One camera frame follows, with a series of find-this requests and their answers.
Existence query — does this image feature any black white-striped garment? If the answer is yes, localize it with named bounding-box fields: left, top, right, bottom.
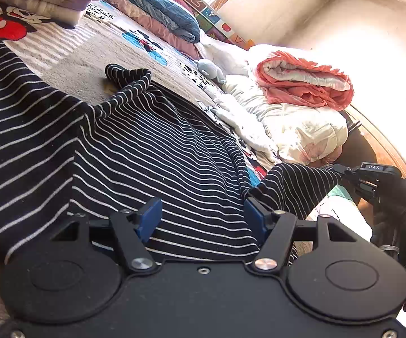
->
left=0, top=17, right=342, bottom=265

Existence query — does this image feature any blue folded quilt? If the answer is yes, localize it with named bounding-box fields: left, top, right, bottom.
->
left=127, top=0, right=202, bottom=43

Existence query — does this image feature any printed cartoon blanket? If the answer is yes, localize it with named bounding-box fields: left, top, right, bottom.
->
left=0, top=0, right=372, bottom=338

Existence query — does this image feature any wooden headboard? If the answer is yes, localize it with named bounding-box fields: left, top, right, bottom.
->
left=342, top=105, right=406, bottom=219

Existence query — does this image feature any grey plush toy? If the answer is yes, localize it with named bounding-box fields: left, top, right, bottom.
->
left=198, top=59, right=227, bottom=85

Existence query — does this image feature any colourful alphabet foam panel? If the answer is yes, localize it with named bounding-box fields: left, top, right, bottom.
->
left=143, top=0, right=256, bottom=50

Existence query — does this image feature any white and teal pillow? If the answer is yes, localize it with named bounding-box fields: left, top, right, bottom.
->
left=314, top=183, right=373, bottom=242

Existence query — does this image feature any person's right hand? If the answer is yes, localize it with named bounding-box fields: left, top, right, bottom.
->
left=371, top=196, right=406, bottom=249

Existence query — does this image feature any pink pillow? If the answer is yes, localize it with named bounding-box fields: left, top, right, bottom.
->
left=324, top=145, right=345, bottom=164

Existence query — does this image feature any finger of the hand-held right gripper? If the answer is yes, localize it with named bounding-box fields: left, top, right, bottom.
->
left=332, top=163, right=359, bottom=184

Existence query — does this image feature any white cloth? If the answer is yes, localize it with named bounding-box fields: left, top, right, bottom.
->
left=203, top=84, right=278, bottom=163

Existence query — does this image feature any coral and white rolled quilt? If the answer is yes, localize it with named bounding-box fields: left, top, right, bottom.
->
left=256, top=50, right=355, bottom=112

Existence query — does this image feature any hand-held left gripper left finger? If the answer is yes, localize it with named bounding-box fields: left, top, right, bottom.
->
left=50, top=197, right=163, bottom=276

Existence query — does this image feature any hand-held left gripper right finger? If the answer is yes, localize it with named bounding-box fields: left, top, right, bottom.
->
left=244, top=198, right=360, bottom=274

